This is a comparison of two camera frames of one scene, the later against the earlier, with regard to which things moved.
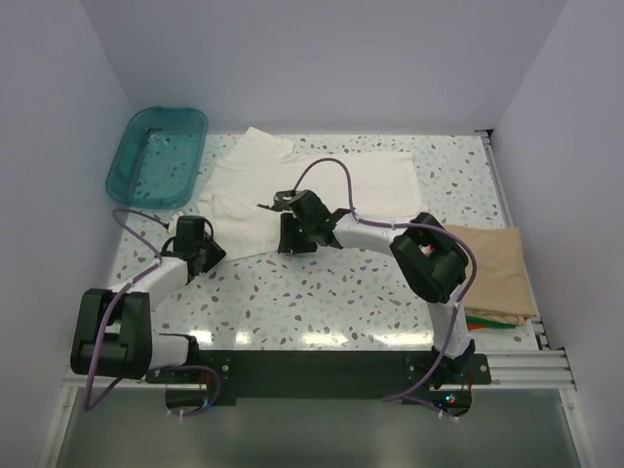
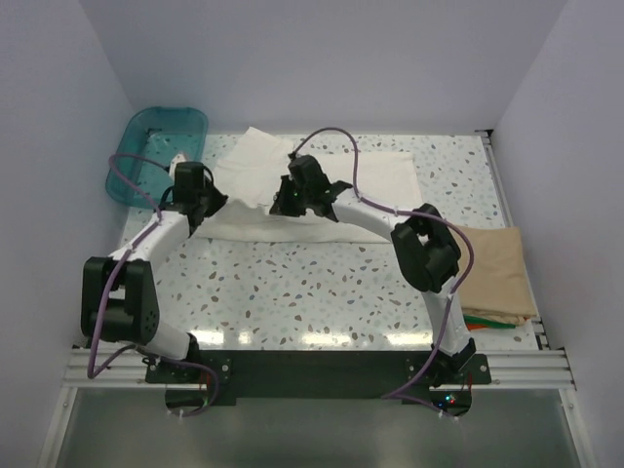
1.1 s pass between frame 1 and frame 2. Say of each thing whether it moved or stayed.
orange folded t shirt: stayed
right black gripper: moved
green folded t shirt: stayed
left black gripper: moved
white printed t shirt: stayed
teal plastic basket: stayed
